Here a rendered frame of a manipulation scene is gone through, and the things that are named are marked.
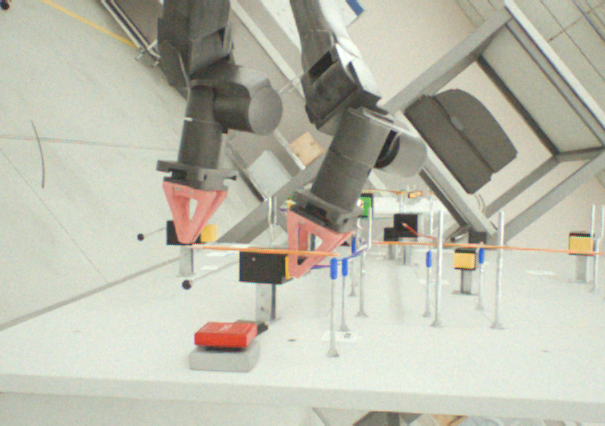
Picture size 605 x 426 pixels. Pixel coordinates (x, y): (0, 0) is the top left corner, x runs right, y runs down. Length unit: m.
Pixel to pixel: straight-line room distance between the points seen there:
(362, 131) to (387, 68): 7.65
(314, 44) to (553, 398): 0.50
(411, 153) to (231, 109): 0.22
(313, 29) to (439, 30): 7.66
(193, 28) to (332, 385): 0.41
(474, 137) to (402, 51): 6.58
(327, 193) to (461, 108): 1.16
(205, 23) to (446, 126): 1.19
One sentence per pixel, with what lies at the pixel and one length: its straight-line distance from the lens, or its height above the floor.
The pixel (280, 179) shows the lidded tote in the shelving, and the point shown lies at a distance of 7.87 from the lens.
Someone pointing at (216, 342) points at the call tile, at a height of 1.10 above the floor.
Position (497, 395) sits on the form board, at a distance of 0.60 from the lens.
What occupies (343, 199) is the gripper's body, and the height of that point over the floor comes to 1.26.
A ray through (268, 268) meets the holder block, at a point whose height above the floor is 1.14.
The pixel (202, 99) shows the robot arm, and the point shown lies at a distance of 0.83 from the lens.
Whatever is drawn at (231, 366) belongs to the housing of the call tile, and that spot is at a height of 1.10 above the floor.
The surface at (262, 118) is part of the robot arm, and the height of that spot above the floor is 1.25.
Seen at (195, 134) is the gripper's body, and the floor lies 1.17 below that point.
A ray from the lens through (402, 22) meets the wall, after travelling 8.50.
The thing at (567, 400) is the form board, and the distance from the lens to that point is 0.61.
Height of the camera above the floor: 1.31
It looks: 6 degrees down
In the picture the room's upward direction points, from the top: 51 degrees clockwise
